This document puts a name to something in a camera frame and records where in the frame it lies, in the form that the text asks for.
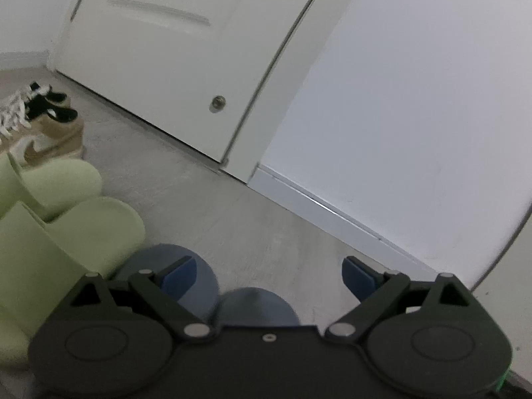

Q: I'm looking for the white door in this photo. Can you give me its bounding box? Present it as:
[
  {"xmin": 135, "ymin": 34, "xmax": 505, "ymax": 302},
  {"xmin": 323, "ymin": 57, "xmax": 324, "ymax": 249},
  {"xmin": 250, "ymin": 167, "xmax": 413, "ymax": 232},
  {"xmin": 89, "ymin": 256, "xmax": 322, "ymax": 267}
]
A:
[{"xmin": 48, "ymin": 0, "xmax": 334, "ymax": 164}]

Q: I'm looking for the grey slide slipper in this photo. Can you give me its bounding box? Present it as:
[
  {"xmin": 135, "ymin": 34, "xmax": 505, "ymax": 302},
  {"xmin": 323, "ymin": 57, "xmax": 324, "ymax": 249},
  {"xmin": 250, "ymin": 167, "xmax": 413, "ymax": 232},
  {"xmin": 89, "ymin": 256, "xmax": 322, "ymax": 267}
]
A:
[
  {"xmin": 216, "ymin": 288, "xmax": 300, "ymax": 327},
  {"xmin": 114, "ymin": 244, "xmax": 219, "ymax": 322}
]

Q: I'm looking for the light green slide slipper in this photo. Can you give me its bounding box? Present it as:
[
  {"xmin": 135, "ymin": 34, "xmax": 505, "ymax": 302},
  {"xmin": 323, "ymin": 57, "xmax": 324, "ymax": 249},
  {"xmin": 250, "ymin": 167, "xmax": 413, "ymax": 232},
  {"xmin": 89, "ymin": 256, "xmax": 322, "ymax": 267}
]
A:
[
  {"xmin": 0, "ymin": 152, "xmax": 103, "ymax": 221},
  {"xmin": 0, "ymin": 197, "xmax": 146, "ymax": 368}
]

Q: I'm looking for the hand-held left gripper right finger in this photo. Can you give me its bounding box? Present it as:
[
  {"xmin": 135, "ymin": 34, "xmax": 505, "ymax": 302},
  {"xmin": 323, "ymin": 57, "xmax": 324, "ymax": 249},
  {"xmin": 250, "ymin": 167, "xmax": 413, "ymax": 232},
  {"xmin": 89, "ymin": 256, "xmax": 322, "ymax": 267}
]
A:
[{"xmin": 325, "ymin": 256, "xmax": 483, "ymax": 340}]

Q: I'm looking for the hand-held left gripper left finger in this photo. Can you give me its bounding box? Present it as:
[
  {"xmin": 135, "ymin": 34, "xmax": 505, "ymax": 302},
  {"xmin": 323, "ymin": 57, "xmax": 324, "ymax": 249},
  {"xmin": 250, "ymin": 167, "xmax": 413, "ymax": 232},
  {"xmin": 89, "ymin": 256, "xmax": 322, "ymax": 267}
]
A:
[{"xmin": 50, "ymin": 255, "xmax": 213, "ymax": 340}]

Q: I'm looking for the tan white sneaker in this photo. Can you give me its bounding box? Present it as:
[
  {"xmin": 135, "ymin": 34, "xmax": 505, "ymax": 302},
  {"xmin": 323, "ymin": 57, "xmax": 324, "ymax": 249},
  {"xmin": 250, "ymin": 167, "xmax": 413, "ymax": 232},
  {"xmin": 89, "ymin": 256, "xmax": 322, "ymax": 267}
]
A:
[
  {"xmin": 0, "ymin": 83, "xmax": 70, "ymax": 134},
  {"xmin": 0, "ymin": 108, "xmax": 88, "ymax": 166}
]

